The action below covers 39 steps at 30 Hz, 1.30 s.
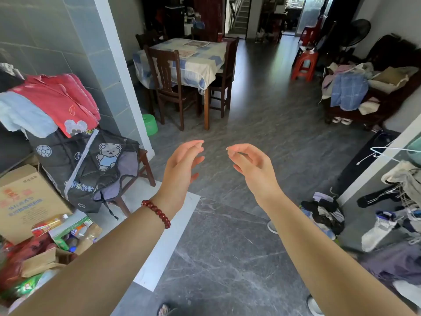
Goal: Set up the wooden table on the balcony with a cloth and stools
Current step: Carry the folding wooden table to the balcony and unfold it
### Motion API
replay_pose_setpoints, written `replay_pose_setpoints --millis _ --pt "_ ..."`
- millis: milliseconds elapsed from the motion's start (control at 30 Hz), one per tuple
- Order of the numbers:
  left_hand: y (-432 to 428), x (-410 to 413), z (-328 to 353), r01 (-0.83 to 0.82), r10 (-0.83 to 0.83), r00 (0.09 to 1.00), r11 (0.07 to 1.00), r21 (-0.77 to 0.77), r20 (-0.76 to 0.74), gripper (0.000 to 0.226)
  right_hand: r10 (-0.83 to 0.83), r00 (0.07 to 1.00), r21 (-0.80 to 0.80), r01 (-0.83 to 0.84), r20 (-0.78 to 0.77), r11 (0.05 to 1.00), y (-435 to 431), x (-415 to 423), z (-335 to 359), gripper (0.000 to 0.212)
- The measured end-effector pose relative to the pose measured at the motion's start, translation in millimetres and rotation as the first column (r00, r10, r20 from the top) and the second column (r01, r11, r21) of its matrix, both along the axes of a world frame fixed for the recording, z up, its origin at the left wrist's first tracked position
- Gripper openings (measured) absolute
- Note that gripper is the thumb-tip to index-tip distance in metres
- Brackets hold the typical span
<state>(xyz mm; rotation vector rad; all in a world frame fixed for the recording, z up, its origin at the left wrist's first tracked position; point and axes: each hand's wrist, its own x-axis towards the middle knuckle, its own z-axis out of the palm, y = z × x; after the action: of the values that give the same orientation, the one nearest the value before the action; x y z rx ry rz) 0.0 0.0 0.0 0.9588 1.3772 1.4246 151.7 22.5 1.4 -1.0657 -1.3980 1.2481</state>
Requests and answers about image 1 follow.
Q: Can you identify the person's left hand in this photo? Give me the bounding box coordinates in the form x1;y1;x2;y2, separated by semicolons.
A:
152;140;206;220

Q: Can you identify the person's right hand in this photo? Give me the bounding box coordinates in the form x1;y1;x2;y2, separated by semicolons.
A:
226;143;286;212

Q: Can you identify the green plastic stool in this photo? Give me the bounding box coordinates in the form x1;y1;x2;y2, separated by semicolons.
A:
142;113;159;136

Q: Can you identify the person's right forearm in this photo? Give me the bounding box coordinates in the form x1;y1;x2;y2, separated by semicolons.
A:
261;191;417;316

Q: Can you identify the person's left forearm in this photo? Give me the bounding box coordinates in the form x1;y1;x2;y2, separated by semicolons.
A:
10;201;167;316

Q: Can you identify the dark wooden side chair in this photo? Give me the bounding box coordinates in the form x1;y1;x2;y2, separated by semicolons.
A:
110;147;157;218

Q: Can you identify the pile of mixed clothes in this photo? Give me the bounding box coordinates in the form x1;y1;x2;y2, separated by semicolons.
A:
300;191;346;241

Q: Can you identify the black quilted bear print jacket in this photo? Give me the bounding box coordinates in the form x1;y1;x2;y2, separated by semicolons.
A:
27;127;141;214

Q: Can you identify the blue white checked tablecloth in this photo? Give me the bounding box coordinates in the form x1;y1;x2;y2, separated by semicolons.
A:
132;37;228;96

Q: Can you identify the clear plastic bottle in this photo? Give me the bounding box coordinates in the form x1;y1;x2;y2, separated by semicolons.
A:
73;223;103;256

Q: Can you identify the black hanging garment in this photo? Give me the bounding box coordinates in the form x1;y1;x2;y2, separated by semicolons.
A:
356;185;401;209

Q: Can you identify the blue lined cloth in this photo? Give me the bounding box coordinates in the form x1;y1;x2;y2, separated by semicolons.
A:
330;72;370;112

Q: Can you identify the green white carton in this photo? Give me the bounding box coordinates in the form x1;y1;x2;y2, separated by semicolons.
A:
48;216;95;251

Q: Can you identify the white clothes hanger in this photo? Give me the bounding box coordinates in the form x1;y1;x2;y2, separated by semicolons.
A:
356;146;421;165

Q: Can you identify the cream folded cloth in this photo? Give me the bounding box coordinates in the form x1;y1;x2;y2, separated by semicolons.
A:
357;96;381;116

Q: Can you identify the yellow snack packet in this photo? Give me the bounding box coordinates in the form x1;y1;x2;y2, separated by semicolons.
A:
31;213;70;238

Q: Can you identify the grey rubber slipper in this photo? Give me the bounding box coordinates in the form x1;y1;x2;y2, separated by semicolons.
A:
307;295;325;316

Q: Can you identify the red patterned shirt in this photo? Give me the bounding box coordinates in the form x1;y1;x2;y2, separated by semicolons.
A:
9;73;101;139

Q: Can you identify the beige hanging garment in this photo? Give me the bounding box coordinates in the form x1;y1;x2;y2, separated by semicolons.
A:
381;160;421;209

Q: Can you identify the black appliance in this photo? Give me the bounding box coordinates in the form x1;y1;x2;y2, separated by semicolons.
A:
164;4;186;39

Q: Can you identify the dark wooden sofa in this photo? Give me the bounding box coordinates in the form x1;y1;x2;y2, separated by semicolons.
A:
324;33;421;128

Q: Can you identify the brown printed cardboard box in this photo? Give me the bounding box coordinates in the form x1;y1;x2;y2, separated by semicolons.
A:
0;164;74;246

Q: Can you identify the grey staircase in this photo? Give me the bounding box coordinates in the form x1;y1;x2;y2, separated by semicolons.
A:
228;0;253;36

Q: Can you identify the dark red wooden cabinet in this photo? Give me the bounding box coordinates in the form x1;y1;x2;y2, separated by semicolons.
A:
193;0;225;43

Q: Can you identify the purple grey cloth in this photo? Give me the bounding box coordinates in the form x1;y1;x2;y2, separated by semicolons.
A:
359;241;421;287

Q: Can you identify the torn cardboard piece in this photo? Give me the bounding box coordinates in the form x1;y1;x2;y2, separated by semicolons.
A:
21;248;77;279

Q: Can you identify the light blue cloth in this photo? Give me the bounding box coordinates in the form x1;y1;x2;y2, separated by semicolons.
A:
0;91;59;139

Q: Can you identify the black standing fan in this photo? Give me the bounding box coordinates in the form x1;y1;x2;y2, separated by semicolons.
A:
339;18;372;58

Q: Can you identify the red plastic bag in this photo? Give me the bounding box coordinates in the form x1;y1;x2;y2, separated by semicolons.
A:
0;232;58;293

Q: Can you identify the green snack packet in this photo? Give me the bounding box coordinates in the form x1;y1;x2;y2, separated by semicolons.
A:
0;272;45;302

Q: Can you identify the white cloth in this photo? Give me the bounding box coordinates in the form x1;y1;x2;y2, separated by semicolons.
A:
0;62;25;80

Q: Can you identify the red bead bracelet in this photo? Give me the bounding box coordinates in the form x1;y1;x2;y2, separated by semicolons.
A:
141;199;171;230

